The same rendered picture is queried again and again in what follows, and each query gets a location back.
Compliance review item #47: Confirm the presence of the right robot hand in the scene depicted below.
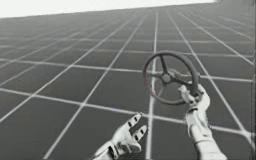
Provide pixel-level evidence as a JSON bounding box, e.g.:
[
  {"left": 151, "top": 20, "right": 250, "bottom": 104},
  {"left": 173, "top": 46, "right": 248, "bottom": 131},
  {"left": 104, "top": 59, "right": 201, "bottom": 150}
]
[{"left": 177, "top": 82, "right": 212, "bottom": 115}]

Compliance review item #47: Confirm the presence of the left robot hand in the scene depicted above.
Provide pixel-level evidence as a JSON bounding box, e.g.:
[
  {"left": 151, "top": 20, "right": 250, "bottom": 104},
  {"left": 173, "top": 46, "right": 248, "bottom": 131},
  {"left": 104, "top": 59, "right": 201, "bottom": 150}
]
[{"left": 110, "top": 112, "right": 149, "bottom": 158}]

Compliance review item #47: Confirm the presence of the dark steering wheel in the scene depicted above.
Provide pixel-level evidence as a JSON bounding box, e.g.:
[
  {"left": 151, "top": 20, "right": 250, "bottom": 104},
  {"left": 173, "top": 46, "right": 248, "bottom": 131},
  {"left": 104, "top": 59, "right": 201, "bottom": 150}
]
[{"left": 142, "top": 50, "right": 201, "bottom": 107}]

